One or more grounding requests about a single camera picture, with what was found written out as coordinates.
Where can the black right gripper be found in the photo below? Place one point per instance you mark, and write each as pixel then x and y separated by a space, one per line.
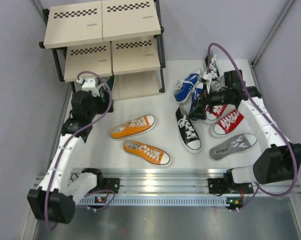
pixel 199 112

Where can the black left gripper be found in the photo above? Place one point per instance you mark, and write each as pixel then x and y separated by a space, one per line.
pixel 103 105

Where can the green sneaker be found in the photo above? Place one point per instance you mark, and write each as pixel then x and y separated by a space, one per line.
pixel 110 80

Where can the orange sneaker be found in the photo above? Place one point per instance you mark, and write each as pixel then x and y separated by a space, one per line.
pixel 151 154
pixel 134 127

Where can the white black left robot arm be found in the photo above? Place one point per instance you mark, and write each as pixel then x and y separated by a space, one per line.
pixel 55 199

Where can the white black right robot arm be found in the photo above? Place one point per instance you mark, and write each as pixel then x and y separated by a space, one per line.
pixel 280 159

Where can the beige black shoe shelf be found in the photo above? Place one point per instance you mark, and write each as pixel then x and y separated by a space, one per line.
pixel 112 38

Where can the grey sneaker at back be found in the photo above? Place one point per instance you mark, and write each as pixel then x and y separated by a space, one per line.
pixel 218 85

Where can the grey sneaker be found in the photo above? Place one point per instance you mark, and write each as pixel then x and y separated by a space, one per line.
pixel 238 144
pixel 218 85

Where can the blue sneaker lower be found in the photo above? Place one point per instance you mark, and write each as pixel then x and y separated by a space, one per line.
pixel 198 90

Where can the blue sneaker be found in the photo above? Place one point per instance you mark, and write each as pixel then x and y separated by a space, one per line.
pixel 198 90
pixel 185 87

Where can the red sneaker upper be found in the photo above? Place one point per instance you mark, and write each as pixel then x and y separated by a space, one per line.
pixel 213 115

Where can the red sneaker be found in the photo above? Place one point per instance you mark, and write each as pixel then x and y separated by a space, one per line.
pixel 227 124
pixel 213 115

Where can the black sneaker at back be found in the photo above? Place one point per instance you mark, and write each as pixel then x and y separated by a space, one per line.
pixel 212 69

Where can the black sneaker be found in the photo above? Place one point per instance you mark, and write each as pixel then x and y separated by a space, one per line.
pixel 212 69
pixel 187 132

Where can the blue sneaker upper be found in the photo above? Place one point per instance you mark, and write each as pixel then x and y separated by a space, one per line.
pixel 185 87

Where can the red sneaker lower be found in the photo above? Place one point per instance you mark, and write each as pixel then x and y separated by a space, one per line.
pixel 227 124

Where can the black sneaker in middle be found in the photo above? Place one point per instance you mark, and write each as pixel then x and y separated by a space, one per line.
pixel 187 132

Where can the grey sneaker in front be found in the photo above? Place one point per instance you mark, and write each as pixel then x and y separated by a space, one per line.
pixel 238 144

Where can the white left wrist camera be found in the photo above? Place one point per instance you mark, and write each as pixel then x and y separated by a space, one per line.
pixel 89 84

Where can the aluminium mounting rail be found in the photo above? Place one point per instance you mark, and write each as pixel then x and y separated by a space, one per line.
pixel 163 181

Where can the grey slotted cable duct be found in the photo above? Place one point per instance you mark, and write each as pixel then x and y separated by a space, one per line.
pixel 193 201

